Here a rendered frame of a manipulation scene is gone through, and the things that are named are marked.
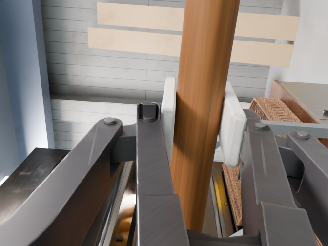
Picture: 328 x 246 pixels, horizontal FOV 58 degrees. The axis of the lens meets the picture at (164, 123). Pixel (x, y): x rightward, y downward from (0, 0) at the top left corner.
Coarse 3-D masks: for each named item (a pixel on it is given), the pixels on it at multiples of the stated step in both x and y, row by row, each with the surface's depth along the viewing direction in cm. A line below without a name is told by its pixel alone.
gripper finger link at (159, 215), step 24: (144, 120) 14; (144, 144) 12; (144, 168) 11; (168, 168) 11; (144, 192) 9; (168, 192) 9; (144, 216) 8; (168, 216) 8; (144, 240) 7; (168, 240) 7
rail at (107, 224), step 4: (124, 164) 162; (124, 168) 158; (124, 172) 154; (120, 180) 148; (120, 184) 145; (120, 188) 142; (116, 192) 139; (116, 196) 137; (116, 200) 134; (112, 204) 132; (112, 208) 129; (112, 212) 127; (108, 216) 125; (108, 220) 123; (108, 224) 120; (104, 228) 118; (104, 232) 116; (104, 236) 114; (100, 240) 113; (100, 244) 111
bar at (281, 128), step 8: (264, 120) 111; (272, 128) 109; (280, 128) 108; (288, 128) 108; (296, 128) 108; (304, 128) 108; (312, 128) 108; (320, 128) 108; (320, 136) 109; (216, 144) 114; (240, 232) 70
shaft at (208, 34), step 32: (192, 0) 16; (224, 0) 15; (192, 32) 16; (224, 32) 16; (192, 64) 17; (224, 64) 17; (192, 96) 17; (192, 128) 18; (192, 160) 19; (192, 192) 20; (192, 224) 21
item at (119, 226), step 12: (132, 168) 161; (132, 180) 159; (120, 192) 139; (132, 192) 156; (120, 204) 131; (132, 204) 154; (120, 216) 129; (132, 216) 152; (108, 228) 118; (120, 228) 127; (108, 240) 112
